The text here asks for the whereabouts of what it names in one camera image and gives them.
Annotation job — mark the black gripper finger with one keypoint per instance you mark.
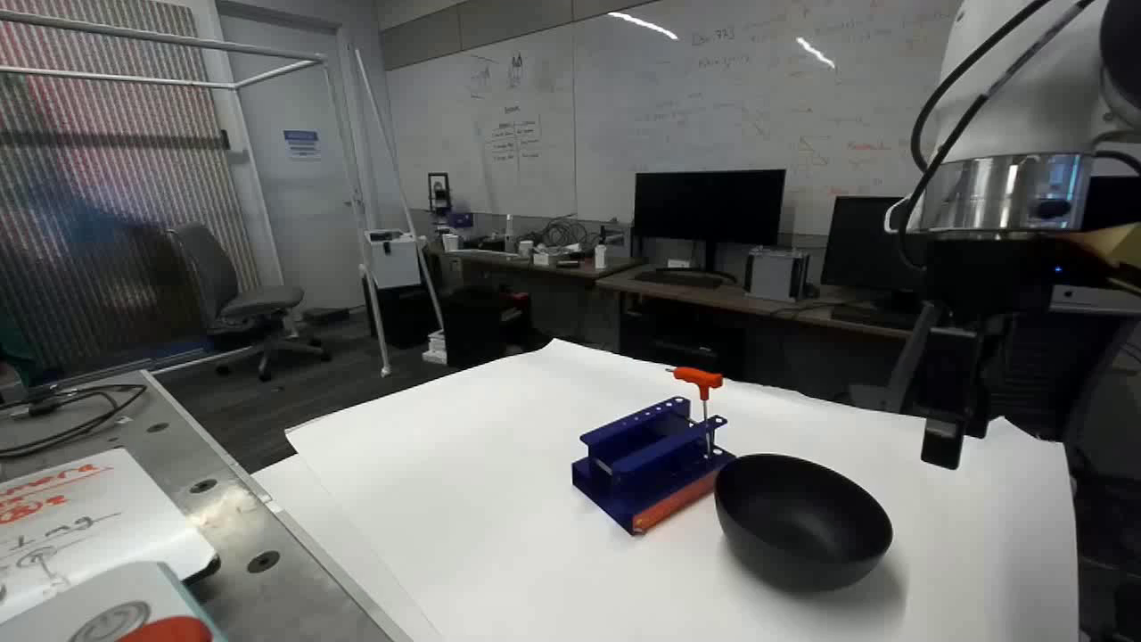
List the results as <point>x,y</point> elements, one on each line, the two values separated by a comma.
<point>942,443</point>

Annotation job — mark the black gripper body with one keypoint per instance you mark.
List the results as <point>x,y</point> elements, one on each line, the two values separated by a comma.
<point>1017,330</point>

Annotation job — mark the orange handled hex key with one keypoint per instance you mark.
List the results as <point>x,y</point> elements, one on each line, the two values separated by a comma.
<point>703,383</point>

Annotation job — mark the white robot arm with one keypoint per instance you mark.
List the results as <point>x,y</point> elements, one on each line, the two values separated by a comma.
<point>1030,97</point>

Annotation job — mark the black bowl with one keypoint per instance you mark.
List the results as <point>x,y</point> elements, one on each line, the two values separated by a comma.
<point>799,525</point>

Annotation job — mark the grey desktop box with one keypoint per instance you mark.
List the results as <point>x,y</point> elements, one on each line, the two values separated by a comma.
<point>775,271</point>

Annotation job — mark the white whiteboard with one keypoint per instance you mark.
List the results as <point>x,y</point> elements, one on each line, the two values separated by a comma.
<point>557,104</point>

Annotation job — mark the black computer monitor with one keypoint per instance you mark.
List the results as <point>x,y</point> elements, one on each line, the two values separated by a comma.
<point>716,210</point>

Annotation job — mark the blue tool holder rack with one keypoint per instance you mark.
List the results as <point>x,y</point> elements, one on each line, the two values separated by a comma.
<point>651,466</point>

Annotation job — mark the long office desk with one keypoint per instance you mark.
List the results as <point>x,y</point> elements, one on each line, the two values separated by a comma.
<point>710,327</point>

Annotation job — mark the white paper sheet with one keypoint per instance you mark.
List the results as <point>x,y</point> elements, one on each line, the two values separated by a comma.
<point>452,506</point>

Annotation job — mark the white bin on stand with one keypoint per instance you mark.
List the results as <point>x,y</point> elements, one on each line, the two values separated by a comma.
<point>394,259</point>

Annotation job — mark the white door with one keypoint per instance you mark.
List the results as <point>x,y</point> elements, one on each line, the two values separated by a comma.
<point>306,176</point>

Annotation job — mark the grey office chair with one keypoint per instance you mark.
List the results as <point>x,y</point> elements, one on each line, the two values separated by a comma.
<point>267,312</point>

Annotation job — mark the white and red box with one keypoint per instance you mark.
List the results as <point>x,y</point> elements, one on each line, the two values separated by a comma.
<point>125,603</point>

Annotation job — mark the white paper with writing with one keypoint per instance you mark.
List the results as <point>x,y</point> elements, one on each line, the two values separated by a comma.
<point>81,519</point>

